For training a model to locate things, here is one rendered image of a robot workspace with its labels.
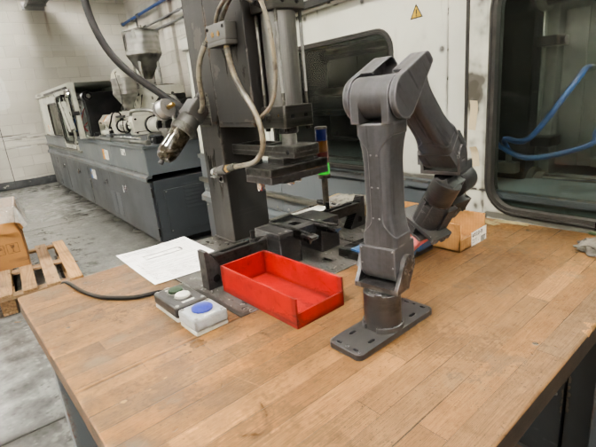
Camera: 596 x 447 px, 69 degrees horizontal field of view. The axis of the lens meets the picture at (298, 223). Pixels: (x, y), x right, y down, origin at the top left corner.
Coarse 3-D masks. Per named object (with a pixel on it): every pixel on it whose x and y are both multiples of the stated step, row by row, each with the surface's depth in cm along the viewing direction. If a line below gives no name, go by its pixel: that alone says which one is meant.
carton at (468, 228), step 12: (408, 204) 125; (456, 216) 115; (468, 216) 112; (480, 216) 110; (456, 228) 103; (468, 228) 113; (480, 228) 108; (444, 240) 106; (456, 240) 103; (468, 240) 105; (480, 240) 109
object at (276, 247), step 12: (312, 228) 108; (276, 240) 103; (288, 240) 104; (300, 240) 106; (312, 240) 114; (324, 240) 112; (336, 240) 115; (276, 252) 104; (288, 252) 104; (300, 252) 107
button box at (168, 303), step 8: (80, 288) 101; (168, 288) 91; (184, 288) 91; (96, 296) 97; (104, 296) 96; (112, 296) 95; (120, 296) 95; (128, 296) 95; (136, 296) 95; (144, 296) 95; (160, 296) 88; (168, 296) 88; (192, 296) 87; (200, 296) 86; (160, 304) 88; (168, 304) 85; (176, 304) 84; (184, 304) 84; (192, 304) 84; (168, 312) 86; (176, 312) 82; (176, 320) 83
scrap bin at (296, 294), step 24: (240, 264) 96; (264, 264) 101; (288, 264) 94; (240, 288) 89; (264, 288) 82; (288, 288) 92; (312, 288) 89; (336, 288) 84; (288, 312) 77; (312, 312) 78
